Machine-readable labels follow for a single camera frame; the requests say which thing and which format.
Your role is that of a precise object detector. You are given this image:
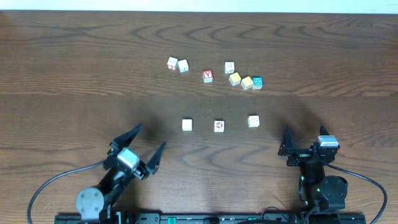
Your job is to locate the plain white letter block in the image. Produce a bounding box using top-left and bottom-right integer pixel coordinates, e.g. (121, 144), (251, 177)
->
(178, 59), (189, 73)

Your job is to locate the white block black print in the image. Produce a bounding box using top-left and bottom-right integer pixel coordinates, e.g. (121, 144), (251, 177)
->
(224, 62), (235, 74)

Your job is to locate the blue picture block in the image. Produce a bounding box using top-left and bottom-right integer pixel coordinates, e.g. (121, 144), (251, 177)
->
(252, 77), (264, 90)

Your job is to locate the white block orange print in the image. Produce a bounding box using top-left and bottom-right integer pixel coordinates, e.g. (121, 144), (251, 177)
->
(248, 115), (260, 128)

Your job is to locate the white block red globe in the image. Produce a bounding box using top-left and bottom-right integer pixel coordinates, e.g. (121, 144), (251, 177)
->
(214, 120), (224, 133)

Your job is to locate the red V letter block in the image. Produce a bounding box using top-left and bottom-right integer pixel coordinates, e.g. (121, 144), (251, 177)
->
(202, 70), (213, 83)

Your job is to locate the yellow block left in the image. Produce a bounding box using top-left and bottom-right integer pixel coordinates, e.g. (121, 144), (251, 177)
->
(229, 72), (241, 86)

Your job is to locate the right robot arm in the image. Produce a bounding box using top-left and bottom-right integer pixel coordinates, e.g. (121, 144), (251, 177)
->
(278, 126), (348, 212)

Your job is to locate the plain white wooden block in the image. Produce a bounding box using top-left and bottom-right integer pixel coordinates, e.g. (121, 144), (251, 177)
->
(182, 119), (193, 131)

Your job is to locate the white block red side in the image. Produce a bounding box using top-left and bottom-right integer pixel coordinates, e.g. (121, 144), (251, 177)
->
(167, 57), (178, 70)

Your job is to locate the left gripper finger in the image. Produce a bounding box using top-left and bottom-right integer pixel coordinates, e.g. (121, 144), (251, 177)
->
(109, 124), (143, 149)
(146, 142), (166, 175)

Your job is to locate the yellow block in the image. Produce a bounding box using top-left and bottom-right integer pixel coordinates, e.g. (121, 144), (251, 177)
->
(241, 76), (254, 90)
(229, 72), (241, 86)

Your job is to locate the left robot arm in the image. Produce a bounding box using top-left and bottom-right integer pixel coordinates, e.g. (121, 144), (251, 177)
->
(75, 124), (166, 223)

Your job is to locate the yellow block right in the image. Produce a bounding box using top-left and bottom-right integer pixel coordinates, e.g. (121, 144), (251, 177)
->
(241, 76), (254, 90)

